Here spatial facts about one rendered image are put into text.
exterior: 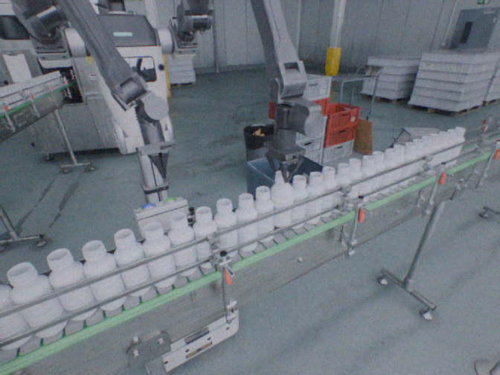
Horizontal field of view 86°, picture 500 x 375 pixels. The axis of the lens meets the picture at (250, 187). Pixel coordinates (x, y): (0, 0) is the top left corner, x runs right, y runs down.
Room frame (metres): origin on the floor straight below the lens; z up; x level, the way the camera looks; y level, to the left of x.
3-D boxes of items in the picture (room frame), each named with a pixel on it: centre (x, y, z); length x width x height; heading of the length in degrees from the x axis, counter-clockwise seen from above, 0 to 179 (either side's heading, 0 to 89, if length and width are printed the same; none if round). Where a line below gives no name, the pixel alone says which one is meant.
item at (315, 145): (3.20, -0.58, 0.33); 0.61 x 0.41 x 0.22; 127
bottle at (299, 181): (0.69, -0.14, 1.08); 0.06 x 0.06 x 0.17
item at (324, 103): (3.21, -0.58, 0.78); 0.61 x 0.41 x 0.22; 127
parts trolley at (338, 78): (5.31, -1.89, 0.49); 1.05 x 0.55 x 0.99; 120
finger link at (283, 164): (0.66, -0.09, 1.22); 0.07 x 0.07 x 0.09; 30
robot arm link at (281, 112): (0.66, -0.09, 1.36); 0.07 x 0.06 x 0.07; 31
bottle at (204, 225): (0.53, 0.11, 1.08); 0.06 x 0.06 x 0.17
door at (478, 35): (9.13, -6.61, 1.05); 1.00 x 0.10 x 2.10; 30
